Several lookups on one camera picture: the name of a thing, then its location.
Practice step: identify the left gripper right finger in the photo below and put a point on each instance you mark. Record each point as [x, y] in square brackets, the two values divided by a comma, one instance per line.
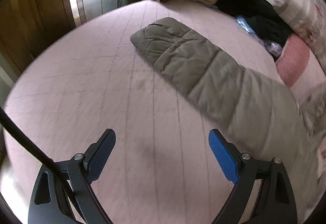
[275, 202]

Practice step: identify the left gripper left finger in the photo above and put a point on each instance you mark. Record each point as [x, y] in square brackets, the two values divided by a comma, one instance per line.
[50, 202]

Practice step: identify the olive quilted puffer jacket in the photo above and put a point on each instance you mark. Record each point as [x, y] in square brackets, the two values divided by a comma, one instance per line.
[258, 114]

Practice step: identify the black clothes pile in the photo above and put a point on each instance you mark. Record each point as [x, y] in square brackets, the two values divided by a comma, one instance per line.
[264, 21]

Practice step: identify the pink red bolster cushion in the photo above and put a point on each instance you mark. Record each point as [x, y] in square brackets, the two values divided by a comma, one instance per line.
[293, 60]

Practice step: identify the clear plastic bag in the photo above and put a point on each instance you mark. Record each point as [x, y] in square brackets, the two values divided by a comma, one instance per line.
[251, 29]

